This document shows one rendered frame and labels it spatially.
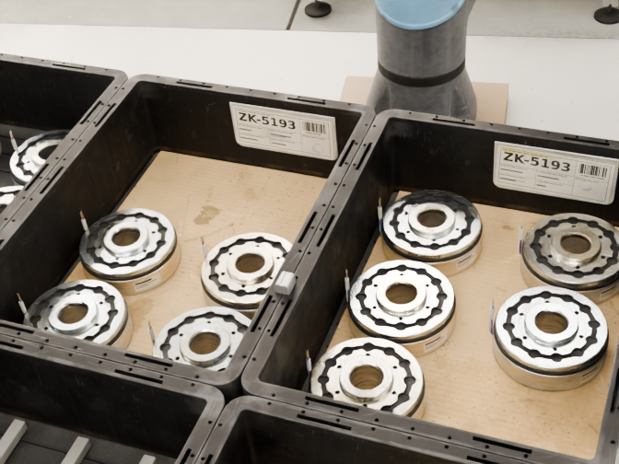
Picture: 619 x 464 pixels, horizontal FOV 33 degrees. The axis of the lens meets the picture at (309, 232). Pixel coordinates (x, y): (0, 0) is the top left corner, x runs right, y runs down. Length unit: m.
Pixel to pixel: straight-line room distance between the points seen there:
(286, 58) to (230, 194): 0.49
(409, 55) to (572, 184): 0.33
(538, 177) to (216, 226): 0.35
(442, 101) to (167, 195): 0.39
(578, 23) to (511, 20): 0.18
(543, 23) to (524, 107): 1.53
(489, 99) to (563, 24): 1.57
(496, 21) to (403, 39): 1.73
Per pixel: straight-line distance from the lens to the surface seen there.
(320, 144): 1.15
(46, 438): 1.00
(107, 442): 0.97
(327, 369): 0.95
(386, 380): 0.92
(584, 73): 1.58
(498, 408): 0.95
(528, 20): 3.04
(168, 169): 1.23
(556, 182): 1.10
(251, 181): 1.19
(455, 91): 1.38
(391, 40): 1.33
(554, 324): 1.00
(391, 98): 1.37
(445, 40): 1.32
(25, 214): 1.06
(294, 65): 1.61
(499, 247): 1.09
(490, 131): 1.08
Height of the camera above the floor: 1.58
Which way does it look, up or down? 42 degrees down
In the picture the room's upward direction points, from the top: 7 degrees counter-clockwise
